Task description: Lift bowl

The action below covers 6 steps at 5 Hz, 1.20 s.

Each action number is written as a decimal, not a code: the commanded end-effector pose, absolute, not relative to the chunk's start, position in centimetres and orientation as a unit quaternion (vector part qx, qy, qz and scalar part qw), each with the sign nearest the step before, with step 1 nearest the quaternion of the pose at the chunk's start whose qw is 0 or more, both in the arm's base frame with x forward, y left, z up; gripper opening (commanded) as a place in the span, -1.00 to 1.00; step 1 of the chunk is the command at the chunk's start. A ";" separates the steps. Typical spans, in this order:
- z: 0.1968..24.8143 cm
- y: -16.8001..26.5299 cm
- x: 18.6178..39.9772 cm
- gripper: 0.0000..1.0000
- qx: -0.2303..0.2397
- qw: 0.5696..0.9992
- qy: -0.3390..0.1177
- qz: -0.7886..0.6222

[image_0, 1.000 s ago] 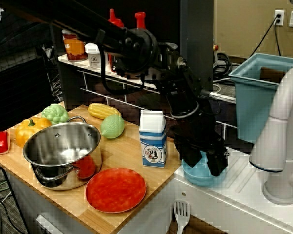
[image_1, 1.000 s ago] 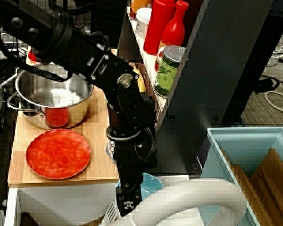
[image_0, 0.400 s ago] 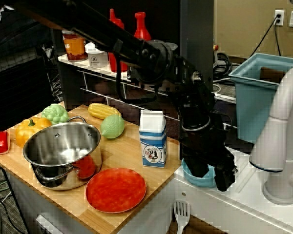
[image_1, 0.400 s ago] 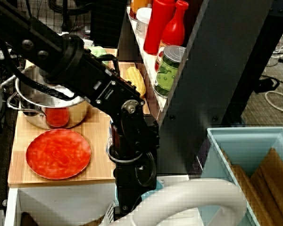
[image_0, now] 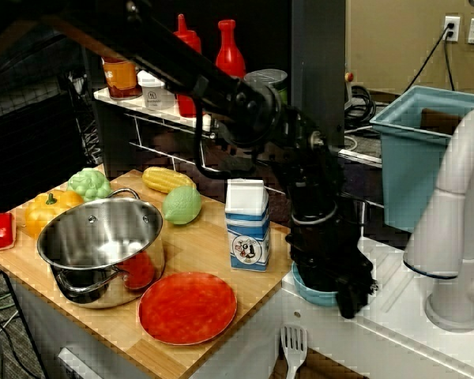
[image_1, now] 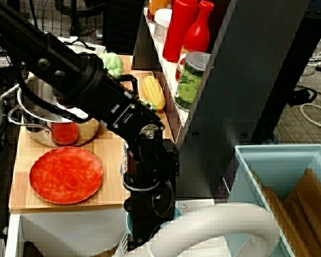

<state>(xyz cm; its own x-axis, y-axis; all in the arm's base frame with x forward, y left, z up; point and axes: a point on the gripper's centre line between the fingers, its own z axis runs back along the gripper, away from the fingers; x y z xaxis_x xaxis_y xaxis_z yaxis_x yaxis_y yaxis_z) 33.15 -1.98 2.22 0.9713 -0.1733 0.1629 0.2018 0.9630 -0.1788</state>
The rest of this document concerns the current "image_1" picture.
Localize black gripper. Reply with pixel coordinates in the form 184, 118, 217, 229
123, 184, 177, 251

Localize light blue bowl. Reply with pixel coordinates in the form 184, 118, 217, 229
125, 206, 182, 236

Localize silver slotted spatula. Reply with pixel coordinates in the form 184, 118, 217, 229
112, 232, 133, 257

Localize white sink basin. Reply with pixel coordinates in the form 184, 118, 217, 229
4, 198, 231, 257

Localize white curved tube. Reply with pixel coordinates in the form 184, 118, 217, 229
123, 202, 281, 257

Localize blue white milk carton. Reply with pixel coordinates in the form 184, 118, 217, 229
119, 141, 133, 176

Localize wooden counter board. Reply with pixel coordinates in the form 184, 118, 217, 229
8, 51, 177, 214

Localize orange red plate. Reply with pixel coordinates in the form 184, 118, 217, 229
28, 146, 104, 205

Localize stainless steel pot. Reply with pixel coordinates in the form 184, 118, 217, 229
7, 75, 103, 147

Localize yellow toy corn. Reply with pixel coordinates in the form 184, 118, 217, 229
142, 75, 166, 111

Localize light blue bin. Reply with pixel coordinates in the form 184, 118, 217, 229
224, 143, 321, 257

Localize green pea can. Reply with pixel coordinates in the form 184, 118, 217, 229
174, 51, 212, 112

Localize brown wooden rack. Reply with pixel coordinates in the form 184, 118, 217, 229
250, 167, 321, 257

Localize red white can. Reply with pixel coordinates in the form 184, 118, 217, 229
175, 52, 188, 82

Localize green toy grapes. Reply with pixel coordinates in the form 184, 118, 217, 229
98, 52, 124, 79

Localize red narrow neck bottle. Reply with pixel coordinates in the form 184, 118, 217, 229
180, 0, 215, 56

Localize tall red ketchup bottle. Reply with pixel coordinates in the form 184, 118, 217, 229
162, 0, 200, 64

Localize white jar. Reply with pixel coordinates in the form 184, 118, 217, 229
154, 8, 173, 45

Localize white power strip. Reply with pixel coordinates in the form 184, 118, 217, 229
0, 52, 13, 67

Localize orange bottle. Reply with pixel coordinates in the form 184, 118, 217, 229
147, 0, 174, 24

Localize black shelf frame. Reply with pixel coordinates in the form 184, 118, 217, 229
131, 0, 321, 200

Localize white coiled cable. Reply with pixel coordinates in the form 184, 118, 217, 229
300, 103, 321, 127

